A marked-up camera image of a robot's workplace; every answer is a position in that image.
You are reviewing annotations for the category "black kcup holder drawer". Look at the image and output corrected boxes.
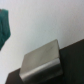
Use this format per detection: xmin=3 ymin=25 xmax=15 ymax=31
xmin=5 ymin=39 xmax=84 ymax=84

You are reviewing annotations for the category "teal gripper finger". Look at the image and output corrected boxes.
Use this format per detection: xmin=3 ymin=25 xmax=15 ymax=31
xmin=0 ymin=9 xmax=11 ymax=50

